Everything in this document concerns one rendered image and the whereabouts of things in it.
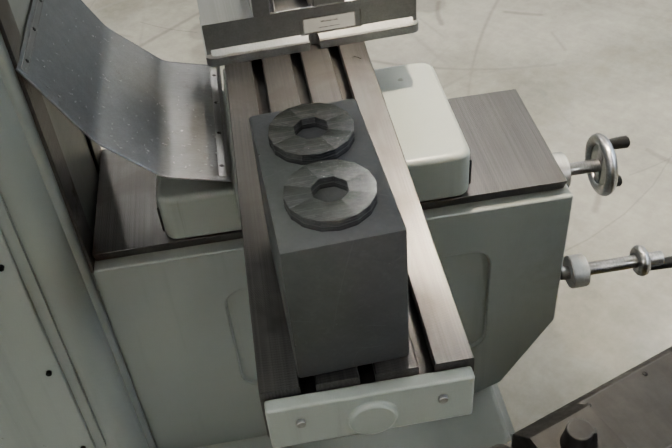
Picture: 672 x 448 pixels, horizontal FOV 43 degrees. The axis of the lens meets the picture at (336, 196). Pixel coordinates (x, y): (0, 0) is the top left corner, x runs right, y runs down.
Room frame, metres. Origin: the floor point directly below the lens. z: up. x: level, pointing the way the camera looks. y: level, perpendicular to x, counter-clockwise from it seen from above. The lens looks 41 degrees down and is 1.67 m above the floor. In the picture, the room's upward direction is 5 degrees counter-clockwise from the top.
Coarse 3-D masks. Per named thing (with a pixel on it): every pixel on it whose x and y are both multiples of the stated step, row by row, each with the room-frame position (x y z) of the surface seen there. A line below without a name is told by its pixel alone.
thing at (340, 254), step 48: (288, 144) 0.68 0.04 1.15; (336, 144) 0.68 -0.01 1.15; (288, 192) 0.61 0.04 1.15; (336, 192) 0.62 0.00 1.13; (384, 192) 0.61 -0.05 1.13; (288, 240) 0.56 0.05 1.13; (336, 240) 0.55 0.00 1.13; (384, 240) 0.56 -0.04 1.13; (288, 288) 0.54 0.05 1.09; (336, 288) 0.55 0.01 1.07; (384, 288) 0.56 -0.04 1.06; (336, 336) 0.55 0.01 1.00; (384, 336) 0.55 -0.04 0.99
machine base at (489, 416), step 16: (496, 384) 1.09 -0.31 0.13; (480, 400) 1.01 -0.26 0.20; (496, 400) 1.01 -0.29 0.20; (464, 416) 0.97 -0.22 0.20; (480, 416) 0.97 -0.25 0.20; (496, 416) 0.97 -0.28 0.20; (384, 432) 0.95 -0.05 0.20; (400, 432) 0.95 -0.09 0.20; (416, 432) 0.95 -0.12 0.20; (432, 432) 0.94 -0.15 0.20; (448, 432) 0.94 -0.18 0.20; (464, 432) 0.94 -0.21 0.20; (480, 432) 0.93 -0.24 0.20; (496, 432) 0.93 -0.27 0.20; (512, 432) 0.96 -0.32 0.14
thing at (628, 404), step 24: (648, 360) 0.79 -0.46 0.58; (624, 384) 0.75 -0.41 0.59; (648, 384) 0.74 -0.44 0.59; (576, 408) 0.70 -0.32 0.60; (600, 408) 0.71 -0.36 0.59; (624, 408) 0.70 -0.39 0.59; (648, 408) 0.70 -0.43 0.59; (528, 432) 0.68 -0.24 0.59; (552, 432) 0.66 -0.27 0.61; (576, 432) 0.64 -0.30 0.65; (600, 432) 0.66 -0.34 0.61; (624, 432) 0.67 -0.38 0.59; (648, 432) 0.66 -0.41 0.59
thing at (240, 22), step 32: (224, 0) 1.25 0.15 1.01; (256, 0) 1.19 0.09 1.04; (288, 0) 1.23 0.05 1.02; (352, 0) 1.21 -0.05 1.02; (384, 0) 1.22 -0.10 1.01; (224, 32) 1.18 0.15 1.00; (256, 32) 1.19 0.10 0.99; (288, 32) 1.19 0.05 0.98; (320, 32) 1.20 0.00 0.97; (352, 32) 1.20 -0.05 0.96; (384, 32) 1.20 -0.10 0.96; (224, 64) 1.16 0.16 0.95
